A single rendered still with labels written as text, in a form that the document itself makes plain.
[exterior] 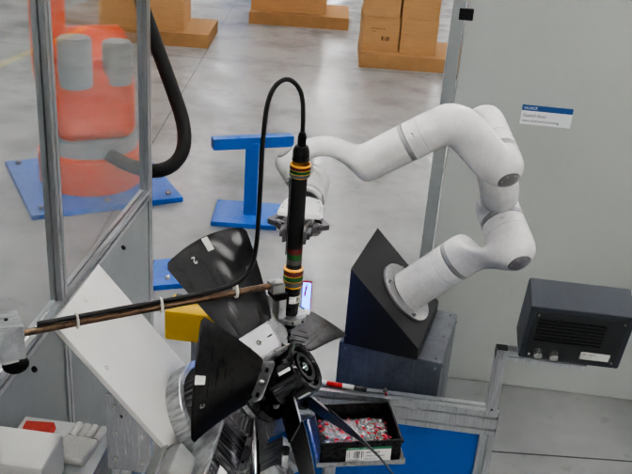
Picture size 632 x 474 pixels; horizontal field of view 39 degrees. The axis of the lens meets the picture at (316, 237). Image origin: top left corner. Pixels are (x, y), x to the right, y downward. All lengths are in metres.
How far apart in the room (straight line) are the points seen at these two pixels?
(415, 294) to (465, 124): 0.69
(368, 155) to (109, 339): 0.70
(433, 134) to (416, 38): 7.40
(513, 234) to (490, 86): 1.31
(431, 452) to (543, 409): 1.56
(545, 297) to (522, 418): 1.75
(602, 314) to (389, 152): 0.69
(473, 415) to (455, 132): 0.87
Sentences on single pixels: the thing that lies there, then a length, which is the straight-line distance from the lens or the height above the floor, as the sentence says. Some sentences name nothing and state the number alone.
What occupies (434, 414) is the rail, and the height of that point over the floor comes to 0.83.
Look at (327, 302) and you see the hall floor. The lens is 4.66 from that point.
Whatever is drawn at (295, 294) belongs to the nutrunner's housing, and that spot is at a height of 1.35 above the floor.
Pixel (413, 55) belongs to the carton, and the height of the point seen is 0.14.
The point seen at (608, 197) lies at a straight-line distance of 3.83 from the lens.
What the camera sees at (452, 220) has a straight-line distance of 3.80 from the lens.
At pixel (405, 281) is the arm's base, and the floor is 1.11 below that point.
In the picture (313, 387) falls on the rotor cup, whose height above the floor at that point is 1.20.
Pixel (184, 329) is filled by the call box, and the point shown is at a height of 1.02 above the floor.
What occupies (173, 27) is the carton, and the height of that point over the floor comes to 0.17.
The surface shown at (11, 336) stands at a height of 1.39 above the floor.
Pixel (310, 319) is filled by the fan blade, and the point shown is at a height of 1.16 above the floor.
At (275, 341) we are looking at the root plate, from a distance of 1.95.
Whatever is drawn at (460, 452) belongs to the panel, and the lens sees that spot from 2.61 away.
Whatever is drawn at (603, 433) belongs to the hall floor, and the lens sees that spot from 4.07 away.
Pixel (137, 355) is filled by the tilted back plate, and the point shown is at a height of 1.22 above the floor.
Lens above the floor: 2.29
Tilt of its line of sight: 25 degrees down
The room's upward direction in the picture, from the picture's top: 4 degrees clockwise
